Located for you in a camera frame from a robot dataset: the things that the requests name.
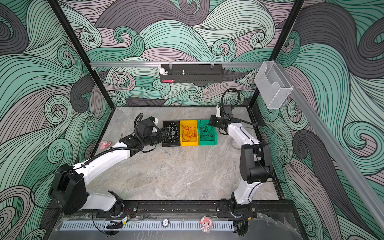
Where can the aluminium wall rail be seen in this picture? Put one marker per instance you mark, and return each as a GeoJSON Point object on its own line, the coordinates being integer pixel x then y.
{"type": "Point", "coordinates": [138, 64]}
{"type": "Point", "coordinates": [365, 191]}

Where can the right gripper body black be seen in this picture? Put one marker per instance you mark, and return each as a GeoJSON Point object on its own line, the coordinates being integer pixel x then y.
{"type": "Point", "coordinates": [216, 122]}

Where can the black wall shelf tray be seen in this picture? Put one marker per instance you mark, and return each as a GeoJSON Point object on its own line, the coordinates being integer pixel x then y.
{"type": "Point", "coordinates": [196, 74]}

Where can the green storage bin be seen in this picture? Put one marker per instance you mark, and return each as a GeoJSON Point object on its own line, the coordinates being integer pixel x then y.
{"type": "Point", "coordinates": [207, 134]}

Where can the clear acrylic wall box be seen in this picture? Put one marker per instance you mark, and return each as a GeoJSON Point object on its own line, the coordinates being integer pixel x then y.
{"type": "Point", "coordinates": [273, 84]}

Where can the pink doll figurine front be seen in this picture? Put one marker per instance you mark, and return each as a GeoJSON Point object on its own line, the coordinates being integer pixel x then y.
{"type": "Point", "coordinates": [206, 224]}

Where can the aluminium wall rail back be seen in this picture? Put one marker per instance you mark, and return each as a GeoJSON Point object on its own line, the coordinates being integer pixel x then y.
{"type": "Point", "coordinates": [138, 64]}

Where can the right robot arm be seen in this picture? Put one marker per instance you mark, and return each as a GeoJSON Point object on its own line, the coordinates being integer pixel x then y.
{"type": "Point", "coordinates": [252, 152]}

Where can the yellow storage bin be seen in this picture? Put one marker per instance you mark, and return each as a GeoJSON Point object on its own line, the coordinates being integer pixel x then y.
{"type": "Point", "coordinates": [189, 133]}

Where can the aluminium wall rail right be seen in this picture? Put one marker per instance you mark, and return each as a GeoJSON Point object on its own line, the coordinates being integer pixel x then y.
{"type": "Point", "coordinates": [365, 191]}

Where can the white slotted cable duct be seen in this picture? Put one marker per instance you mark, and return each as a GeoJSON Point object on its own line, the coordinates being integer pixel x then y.
{"type": "Point", "coordinates": [193, 225]}

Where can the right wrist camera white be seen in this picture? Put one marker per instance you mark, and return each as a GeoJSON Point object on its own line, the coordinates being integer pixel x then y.
{"type": "Point", "coordinates": [218, 111]}

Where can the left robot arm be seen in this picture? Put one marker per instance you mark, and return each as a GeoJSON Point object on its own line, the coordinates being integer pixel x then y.
{"type": "Point", "coordinates": [69, 187]}

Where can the pink toy figurine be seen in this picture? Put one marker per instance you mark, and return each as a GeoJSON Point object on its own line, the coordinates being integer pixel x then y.
{"type": "Point", "coordinates": [104, 145]}

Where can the round badge button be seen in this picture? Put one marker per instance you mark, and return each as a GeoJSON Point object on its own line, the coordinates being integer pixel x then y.
{"type": "Point", "coordinates": [165, 222]}

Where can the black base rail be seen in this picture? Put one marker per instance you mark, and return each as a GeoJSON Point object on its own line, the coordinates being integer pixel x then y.
{"type": "Point", "coordinates": [217, 208]}

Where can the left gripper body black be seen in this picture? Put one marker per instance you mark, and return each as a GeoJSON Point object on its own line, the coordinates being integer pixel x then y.
{"type": "Point", "coordinates": [160, 136]}

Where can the black storage bin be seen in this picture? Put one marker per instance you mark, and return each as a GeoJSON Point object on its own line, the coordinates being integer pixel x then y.
{"type": "Point", "coordinates": [173, 128]}

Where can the white rabbit figurine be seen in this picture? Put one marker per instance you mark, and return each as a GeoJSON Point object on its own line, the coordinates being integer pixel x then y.
{"type": "Point", "coordinates": [162, 71]}

